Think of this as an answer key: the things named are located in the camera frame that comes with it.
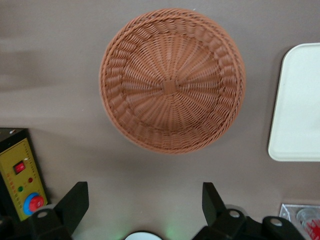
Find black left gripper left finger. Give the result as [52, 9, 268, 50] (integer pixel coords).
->
[28, 181, 90, 240]

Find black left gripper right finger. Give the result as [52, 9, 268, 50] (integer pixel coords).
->
[199, 182, 251, 240]

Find cream rectangular tray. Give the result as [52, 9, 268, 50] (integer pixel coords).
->
[267, 42, 320, 163]

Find round brown wicker basket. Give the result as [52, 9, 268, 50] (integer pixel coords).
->
[99, 7, 247, 155]

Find black box with yellow panel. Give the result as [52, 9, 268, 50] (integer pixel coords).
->
[0, 127, 51, 222]

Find clear acrylic bottle rack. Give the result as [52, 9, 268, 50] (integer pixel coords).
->
[278, 202, 320, 240]

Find red cola bottle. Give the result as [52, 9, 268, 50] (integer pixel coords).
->
[296, 208, 320, 240]

